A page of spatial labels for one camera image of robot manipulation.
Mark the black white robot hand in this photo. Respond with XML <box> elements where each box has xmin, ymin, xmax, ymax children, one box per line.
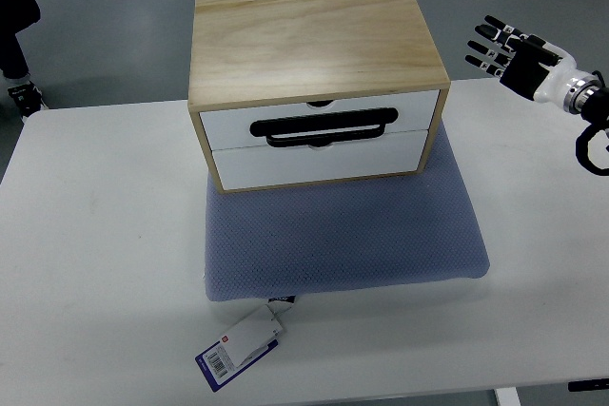
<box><xmin>465</xmin><ymin>15</ymin><xmax>603</xmax><ymax>114</ymax></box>

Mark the black drawer handle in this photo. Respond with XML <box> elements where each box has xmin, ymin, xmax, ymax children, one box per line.
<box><xmin>249</xmin><ymin>107</ymin><xmax>399</xmax><ymax>148</ymax></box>

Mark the white drawer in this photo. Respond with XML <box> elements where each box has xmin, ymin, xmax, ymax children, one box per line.
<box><xmin>200</xmin><ymin>90</ymin><xmax>439</xmax><ymax>150</ymax></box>

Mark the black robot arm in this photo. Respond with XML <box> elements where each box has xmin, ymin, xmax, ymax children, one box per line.
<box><xmin>566</xmin><ymin>70</ymin><xmax>608</xmax><ymax>177</ymax></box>

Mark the wooden drawer cabinet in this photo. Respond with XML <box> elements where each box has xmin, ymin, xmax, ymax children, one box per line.
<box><xmin>188</xmin><ymin>0</ymin><xmax>450</xmax><ymax>193</ymax></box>

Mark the blue mesh cushion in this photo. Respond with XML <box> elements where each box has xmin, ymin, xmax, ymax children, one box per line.
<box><xmin>205</xmin><ymin>129</ymin><xmax>490</xmax><ymax>301</ymax></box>

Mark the white table leg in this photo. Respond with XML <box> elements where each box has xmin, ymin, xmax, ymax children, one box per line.
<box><xmin>494</xmin><ymin>387</ymin><xmax>521</xmax><ymax>406</ymax></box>

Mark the white blue product tag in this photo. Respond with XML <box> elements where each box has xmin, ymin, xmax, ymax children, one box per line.
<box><xmin>194</xmin><ymin>297</ymin><xmax>295</xmax><ymax>393</ymax></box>

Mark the person in black clothes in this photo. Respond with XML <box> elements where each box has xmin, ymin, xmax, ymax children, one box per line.
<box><xmin>1</xmin><ymin>0</ymin><xmax>48</xmax><ymax>123</ymax></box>

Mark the black table bracket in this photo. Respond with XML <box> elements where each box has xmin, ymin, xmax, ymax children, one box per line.
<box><xmin>568</xmin><ymin>377</ymin><xmax>609</xmax><ymax>393</ymax></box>

